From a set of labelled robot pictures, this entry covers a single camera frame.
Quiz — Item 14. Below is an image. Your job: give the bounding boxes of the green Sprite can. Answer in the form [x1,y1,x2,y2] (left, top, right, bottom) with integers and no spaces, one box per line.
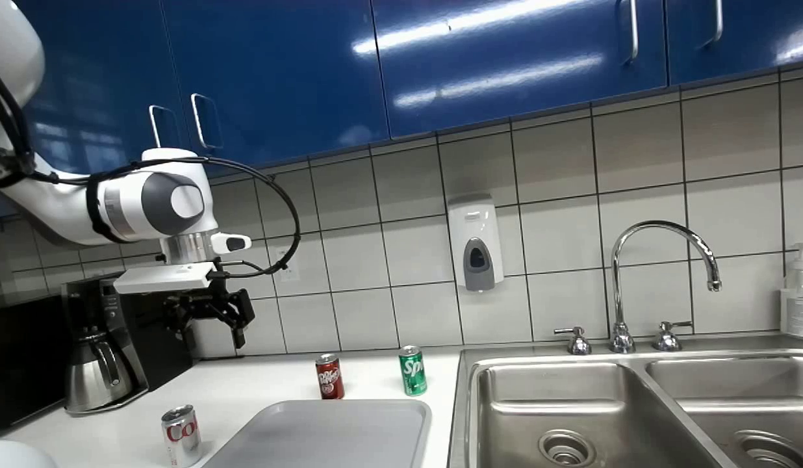
[397,347,427,395]

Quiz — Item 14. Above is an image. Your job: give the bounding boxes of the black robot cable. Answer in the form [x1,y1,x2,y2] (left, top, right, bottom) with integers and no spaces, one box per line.
[0,54,304,280]

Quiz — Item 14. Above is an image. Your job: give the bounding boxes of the grey plastic tray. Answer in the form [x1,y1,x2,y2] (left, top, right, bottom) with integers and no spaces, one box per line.
[204,401,431,468]

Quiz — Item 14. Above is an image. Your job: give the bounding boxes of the right chrome faucet handle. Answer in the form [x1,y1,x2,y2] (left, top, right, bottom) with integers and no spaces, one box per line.
[653,321,692,351]

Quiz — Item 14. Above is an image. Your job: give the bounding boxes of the blue upper cabinets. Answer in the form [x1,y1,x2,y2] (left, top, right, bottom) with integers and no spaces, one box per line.
[13,0,803,171]

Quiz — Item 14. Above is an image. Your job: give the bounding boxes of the left chrome faucet handle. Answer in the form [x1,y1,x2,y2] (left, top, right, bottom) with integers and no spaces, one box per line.
[556,325,592,357]

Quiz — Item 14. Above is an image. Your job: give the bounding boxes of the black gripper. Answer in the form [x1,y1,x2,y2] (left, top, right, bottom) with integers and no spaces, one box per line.
[163,278,256,349]

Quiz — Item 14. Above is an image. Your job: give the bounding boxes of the stainless steel double sink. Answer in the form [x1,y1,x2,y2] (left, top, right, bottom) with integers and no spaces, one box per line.
[447,349,803,468]

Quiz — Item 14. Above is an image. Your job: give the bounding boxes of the clear soap pump bottle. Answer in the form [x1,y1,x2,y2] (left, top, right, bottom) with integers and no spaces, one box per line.
[779,244,803,339]

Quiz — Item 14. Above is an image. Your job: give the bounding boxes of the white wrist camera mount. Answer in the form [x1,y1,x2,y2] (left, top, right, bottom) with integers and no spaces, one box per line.
[111,264,217,293]

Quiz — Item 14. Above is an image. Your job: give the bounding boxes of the black coffee maker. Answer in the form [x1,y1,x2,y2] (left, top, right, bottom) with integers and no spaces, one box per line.
[0,269,195,438]

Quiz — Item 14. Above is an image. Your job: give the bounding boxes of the chrome gooseneck faucet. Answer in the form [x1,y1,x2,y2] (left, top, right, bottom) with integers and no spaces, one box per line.
[608,218,722,355]

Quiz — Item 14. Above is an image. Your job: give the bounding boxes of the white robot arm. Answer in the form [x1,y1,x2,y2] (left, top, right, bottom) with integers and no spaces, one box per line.
[0,0,256,349]

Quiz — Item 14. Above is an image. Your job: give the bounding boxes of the chrome faucet handle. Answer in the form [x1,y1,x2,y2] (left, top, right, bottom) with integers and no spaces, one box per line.
[556,325,592,357]
[653,321,692,351]

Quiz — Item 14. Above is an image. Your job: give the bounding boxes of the red soda can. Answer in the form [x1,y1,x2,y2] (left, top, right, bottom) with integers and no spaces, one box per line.
[314,355,347,401]

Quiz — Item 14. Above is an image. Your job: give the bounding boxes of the white wall soap dispenser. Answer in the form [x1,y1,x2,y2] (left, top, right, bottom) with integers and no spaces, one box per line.
[449,199,504,291]

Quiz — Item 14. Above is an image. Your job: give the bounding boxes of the silver diet soda can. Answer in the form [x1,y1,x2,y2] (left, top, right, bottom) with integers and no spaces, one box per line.
[162,407,200,468]

